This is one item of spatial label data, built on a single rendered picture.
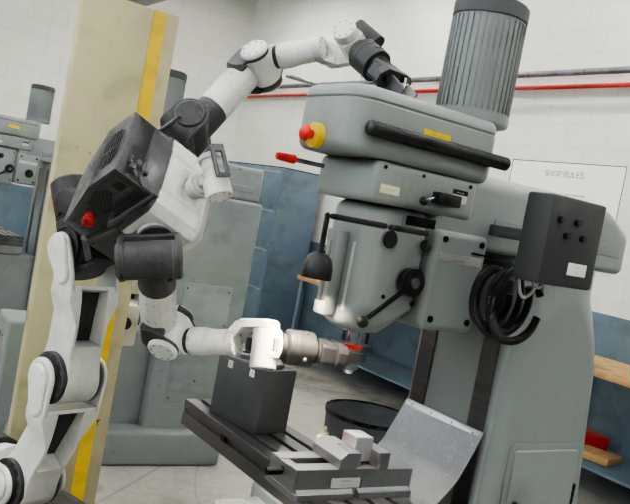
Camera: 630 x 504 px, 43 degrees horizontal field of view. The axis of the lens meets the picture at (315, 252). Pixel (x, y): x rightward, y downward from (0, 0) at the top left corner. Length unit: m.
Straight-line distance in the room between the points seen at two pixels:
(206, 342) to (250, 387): 0.36
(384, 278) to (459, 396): 0.50
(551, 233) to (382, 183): 0.40
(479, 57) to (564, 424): 1.05
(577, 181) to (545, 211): 5.09
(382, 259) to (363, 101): 0.38
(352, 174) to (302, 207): 7.49
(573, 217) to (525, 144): 5.49
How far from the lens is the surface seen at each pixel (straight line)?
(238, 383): 2.37
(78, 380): 2.24
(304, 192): 9.39
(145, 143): 1.95
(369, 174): 1.87
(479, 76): 2.13
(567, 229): 1.94
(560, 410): 2.37
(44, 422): 2.26
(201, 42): 11.75
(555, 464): 2.40
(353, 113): 1.82
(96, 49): 3.48
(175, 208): 1.91
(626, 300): 6.57
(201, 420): 2.50
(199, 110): 2.08
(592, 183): 6.90
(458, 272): 2.06
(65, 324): 2.23
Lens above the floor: 1.59
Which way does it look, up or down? 3 degrees down
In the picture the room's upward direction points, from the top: 11 degrees clockwise
